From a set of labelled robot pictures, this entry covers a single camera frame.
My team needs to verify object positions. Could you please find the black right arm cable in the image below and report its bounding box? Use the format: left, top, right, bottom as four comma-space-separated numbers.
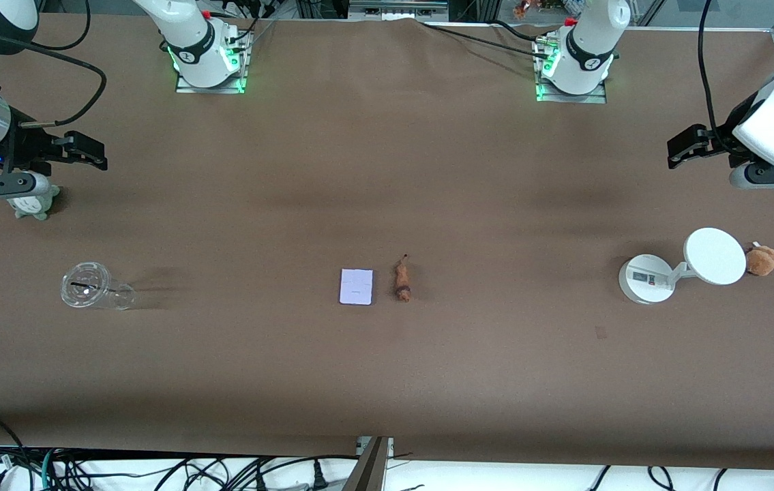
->
0, 0, 108, 130

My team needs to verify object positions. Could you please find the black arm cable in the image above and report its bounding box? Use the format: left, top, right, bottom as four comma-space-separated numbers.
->
698, 0, 736, 155
0, 0, 108, 130

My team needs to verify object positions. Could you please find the brown plush toy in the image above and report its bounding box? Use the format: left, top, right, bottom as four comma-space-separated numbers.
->
745, 242, 774, 277

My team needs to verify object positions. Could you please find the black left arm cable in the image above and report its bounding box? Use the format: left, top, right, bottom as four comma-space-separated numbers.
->
698, 0, 736, 155

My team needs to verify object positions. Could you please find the grey metal device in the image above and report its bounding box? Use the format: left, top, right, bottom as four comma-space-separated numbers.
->
348, 0, 449, 18

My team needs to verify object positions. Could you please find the clear plastic cup with lid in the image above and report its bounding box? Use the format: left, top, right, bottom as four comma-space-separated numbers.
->
61, 262, 136, 311

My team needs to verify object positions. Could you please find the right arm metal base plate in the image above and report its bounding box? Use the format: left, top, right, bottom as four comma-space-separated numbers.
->
175, 27, 252, 95

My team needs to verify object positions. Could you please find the green grey plush toy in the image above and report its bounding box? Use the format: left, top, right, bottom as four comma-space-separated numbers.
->
8, 185, 61, 221

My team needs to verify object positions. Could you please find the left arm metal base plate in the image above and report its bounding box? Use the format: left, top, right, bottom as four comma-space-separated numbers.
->
535, 34, 609, 104

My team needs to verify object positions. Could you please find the black cable across table cover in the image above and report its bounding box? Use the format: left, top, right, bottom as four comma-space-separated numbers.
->
419, 19, 546, 54

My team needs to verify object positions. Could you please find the brown table cover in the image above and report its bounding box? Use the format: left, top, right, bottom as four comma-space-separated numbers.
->
0, 14, 774, 471

